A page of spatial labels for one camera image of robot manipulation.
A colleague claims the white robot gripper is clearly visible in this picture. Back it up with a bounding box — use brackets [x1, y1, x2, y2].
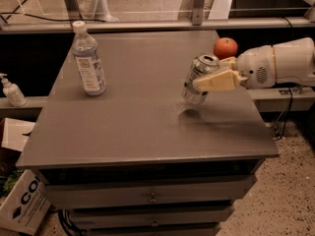
[193, 45, 276, 92]

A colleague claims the silver 7up soda can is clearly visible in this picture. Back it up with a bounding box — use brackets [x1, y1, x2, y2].
[182, 53, 220, 104]

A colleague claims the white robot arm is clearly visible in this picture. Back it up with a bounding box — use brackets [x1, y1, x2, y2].
[193, 37, 315, 92]

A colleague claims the clear plastic water bottle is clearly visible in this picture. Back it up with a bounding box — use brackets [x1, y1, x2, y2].
[72, 21, 106, 96]

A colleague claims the white pump dispenser bottle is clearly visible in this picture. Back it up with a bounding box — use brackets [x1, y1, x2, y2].
[0, 73, 27, 107]

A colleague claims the red apple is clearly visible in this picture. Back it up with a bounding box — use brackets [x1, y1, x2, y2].
[214, 37, 238, 60]

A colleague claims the grey drawer cabinet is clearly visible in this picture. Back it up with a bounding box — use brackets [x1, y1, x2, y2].
[18, 30, 278, 236]

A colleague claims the top grey drawer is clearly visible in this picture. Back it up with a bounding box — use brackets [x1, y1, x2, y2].
[44, 175, 256, 209]

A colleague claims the grey drawer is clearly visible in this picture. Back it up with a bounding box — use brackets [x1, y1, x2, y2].
[44, 175, 256, 209]
[70, 206, 234, 229]

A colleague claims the white cardboard box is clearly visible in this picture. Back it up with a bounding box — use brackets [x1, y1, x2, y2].
[0, 118, 50, 235]

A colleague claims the metal frame rail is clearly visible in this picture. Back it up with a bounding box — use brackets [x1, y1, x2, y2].
[1, 17, 315, 33]

